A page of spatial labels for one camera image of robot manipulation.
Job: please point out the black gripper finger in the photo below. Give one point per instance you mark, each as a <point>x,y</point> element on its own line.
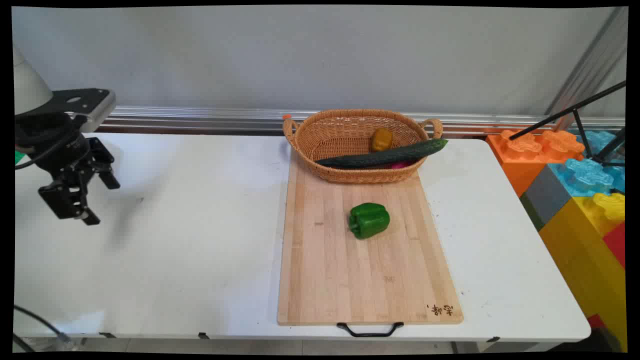
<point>65,200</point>
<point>102,162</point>

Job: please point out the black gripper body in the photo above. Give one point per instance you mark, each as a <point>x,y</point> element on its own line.
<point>55,145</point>

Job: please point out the yellow bell pepper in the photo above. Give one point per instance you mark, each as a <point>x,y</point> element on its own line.
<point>381,140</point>

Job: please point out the green building block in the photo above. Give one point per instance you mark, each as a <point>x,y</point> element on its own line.
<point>20,158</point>

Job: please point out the woven wicker basket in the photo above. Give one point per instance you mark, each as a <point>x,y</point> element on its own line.
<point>345,142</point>

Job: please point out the wooden cutting board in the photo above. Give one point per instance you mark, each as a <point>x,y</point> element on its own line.
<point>350,270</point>

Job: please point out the green bell pepper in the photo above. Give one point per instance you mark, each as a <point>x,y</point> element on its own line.
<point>369,220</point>

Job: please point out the dark green cucumber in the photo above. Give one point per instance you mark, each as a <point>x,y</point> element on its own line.
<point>385,155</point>

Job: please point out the pink toy vegetable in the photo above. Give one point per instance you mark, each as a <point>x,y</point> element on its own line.
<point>400,164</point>

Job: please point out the orange giant building block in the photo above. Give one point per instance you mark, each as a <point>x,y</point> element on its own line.
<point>520,155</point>

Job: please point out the grey giant building block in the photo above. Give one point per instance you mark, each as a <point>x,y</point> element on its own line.
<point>547,195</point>

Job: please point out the black tripod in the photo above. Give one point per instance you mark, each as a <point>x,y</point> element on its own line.
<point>585,120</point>

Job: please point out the blue giant building block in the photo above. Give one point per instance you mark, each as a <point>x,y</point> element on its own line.
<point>587,175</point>

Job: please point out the yellow giant building block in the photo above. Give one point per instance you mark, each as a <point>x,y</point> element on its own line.
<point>585,260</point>

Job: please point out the red giant building block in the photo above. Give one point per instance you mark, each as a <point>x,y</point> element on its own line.
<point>616,242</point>

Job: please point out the aluminium rail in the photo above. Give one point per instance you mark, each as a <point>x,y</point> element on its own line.
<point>200,119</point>

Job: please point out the diagonal aluminium post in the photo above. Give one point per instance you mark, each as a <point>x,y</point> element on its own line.
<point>590,65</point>

